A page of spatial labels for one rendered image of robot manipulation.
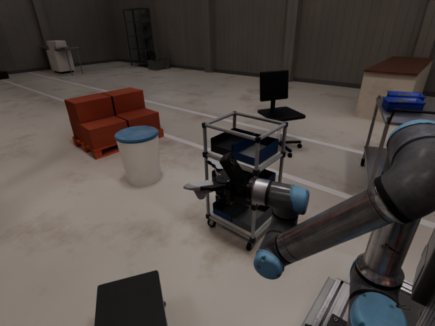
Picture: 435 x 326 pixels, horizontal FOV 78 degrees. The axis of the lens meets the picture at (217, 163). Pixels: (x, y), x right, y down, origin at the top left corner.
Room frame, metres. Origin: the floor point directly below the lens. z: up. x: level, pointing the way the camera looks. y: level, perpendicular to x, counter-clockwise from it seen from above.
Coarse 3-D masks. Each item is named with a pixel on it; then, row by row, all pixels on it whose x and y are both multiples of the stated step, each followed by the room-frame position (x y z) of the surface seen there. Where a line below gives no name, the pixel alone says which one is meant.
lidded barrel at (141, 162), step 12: (120, 132) 2.88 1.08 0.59; (132, 132) 2.87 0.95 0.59; (144, 132) 2.86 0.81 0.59; (156, 132) 2.85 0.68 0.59; (120, 144) 2.67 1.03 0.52; (132, 144) 2.63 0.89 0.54; (144, 144) 2.67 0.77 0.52; (156, 144) 2.80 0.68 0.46; (120, 156) 2.77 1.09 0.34; (132, 156) 2.64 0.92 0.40; (144, 156) 2.66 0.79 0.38; (156, 156) 2.78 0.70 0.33; (132, 168) 2.65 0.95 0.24; (144, 168) 2.66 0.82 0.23; (156, 168) 2.77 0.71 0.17; (132, 180) 2.68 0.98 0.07; (144, 180) 2.67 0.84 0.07; (156, 180) 2.76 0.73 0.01
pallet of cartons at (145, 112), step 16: (80, 96) 4.12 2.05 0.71; (96, 96) 4.09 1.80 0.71; (112, 96) 4.11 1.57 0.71; (128, 96) 4.29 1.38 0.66; (80, 112) 3.74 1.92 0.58; (96, 112) 3.90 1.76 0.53; (112, 112) 4.07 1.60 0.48; (128, 112) 4.24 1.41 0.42; (144, 112) 4.20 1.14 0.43; (80, 128) 3.68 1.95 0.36; (96, 128) 3.49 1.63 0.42; (112, 128) 3.63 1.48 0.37; (160, 128) 4.19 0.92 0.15; (80, 144) 3.91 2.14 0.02; (96, 144) 3.46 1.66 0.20; (112, 144) 3.59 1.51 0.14
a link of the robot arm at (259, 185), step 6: (258, 180) 0.66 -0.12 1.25; (264, 180) 0.66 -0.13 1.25; (270, 180) 0.66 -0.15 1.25; (252, 186) 0.65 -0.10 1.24; (258, 186) 0.64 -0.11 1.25; (264, 186) 0.64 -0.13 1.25; (252, 192) 0.64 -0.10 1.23; (258, 192) 0.63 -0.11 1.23; (264, 192) 0.63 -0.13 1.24; (252, 198) 0.63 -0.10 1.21; (258, 198) 0.63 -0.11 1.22; (264, 198) 0.62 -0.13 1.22; (264, 204) 0.62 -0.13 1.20
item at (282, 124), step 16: (224, 128) 1.80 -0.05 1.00; (224, 144) 1.94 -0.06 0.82; (240, 144) 1.86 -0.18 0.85; (256, 144) 1.61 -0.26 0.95; (272, 144) 1.81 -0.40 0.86; (240, 160) 1.75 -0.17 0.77; (256, 160) 1.60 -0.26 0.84; (272, 160) 1.77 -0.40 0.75; (256, 176) 1.59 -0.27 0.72; (272, 176) 1.85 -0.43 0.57; (208, 208) 1.91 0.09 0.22; (224, 208) 1.96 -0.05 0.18; (240, 208) 1.88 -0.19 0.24; (256, 208) 1.61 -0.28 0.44; (272, 208) 1.88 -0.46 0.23; (208, 224) 1.94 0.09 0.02; (224, 224) 1.79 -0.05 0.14; (240, 224) 1.74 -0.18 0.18; (256, 224) 1.70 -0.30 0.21
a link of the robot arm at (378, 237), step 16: (400, 128) 0.55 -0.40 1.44; (416, 128) 0.51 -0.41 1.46; (432, 128) 0.50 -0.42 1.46; (400, 144) 0.49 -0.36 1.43; (400, 224) 0.48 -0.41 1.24; (416, 224) 0.48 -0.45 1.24; (384, 240) 0.49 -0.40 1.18; (400, 240) 0.47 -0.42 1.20; (368, 256) 0.51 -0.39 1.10; (384, 256) 0.48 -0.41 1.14; (400, 256) 0.47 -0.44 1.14; (352, 272) 0.54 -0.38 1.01; (368, 272) 0.49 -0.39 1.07; (384, 272) 0.48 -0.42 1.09; (400, 272) 0.49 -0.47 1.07; (352, 288) 0.50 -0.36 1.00; (368, 288) 0.47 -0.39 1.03; (384, 288) 0.46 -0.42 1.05; (400, 288) 0.47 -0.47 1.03
